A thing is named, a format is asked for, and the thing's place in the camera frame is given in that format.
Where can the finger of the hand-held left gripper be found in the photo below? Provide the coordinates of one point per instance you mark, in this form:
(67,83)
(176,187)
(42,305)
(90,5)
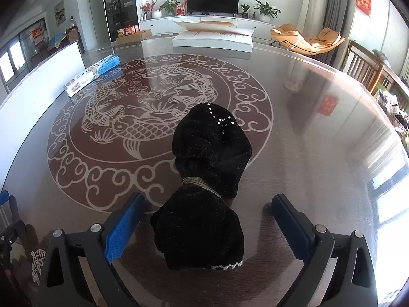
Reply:
(12,235)
(4,200)

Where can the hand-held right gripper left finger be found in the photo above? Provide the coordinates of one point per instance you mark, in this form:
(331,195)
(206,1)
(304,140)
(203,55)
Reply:
(126,227)

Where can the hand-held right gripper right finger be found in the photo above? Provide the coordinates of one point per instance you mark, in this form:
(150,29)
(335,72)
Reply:
(290,227)

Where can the beige rubber band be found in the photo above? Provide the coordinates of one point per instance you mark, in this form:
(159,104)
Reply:
(199,184)

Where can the long white board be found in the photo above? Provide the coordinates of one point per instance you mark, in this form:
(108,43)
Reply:
(38,92)

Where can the window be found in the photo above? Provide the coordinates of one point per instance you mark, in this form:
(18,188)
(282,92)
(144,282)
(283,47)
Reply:
(11,64)

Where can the blue and white carton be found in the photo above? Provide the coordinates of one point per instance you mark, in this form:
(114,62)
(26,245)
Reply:
(92,75)

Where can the clutter pile on chair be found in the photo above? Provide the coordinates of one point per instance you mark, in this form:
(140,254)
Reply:
(393,112)

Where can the blue patterned cloth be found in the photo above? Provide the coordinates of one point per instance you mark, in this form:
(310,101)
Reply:
(56,41)

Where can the red door poster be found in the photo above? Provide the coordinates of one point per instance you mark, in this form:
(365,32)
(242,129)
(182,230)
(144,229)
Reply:
(38,35)

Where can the wooden chair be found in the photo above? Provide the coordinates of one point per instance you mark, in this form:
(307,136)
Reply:
(361,65)
(393,83)

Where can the orange lounge chair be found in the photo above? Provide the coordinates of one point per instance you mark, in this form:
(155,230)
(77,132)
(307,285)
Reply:
(306,40)

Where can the cardboard box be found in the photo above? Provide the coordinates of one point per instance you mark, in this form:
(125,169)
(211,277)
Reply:
(137,37)

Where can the orange snack boxes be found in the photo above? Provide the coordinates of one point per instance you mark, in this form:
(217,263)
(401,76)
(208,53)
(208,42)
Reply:
(127,31)

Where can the flat white box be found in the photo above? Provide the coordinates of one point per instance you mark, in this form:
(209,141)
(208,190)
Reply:
(211,43)

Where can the white television cabinet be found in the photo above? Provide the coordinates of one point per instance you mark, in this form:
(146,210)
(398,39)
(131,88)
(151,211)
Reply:
(159,25)

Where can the round white vase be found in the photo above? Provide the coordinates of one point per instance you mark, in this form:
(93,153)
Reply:
(156,14)

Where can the grey curtain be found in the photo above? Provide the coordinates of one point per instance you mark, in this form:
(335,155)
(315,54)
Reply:
(338,16)

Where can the large potted plant white pot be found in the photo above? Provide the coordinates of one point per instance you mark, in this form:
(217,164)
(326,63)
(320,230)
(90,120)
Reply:
(266,11)

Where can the orange stool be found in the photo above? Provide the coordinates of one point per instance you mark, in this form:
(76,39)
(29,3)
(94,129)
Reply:
(215,23)

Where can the red flowers in vase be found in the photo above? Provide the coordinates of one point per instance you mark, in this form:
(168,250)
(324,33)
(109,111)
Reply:
(147,9)

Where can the black glass display cabinet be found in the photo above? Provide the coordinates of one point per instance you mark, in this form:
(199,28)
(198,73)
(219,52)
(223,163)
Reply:
(118,6)

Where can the small potted plant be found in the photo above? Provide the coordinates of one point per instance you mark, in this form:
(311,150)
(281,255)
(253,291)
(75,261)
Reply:
(244,10)

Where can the leafy green potted plant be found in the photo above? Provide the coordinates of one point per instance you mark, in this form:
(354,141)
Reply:
(167,7)

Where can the red gift bag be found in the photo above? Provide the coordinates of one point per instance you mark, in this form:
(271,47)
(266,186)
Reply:
(180,9)

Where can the covered standing air conditioner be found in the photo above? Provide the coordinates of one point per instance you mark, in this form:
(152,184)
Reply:
(316,3)

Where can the black television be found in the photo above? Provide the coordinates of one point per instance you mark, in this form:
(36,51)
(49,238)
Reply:
(212,1)

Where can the framed wall painting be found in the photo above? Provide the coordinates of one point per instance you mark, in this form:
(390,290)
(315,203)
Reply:
(59,13)

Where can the red wall hanging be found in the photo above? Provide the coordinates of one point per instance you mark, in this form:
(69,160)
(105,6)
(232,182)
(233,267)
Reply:
(364,1)

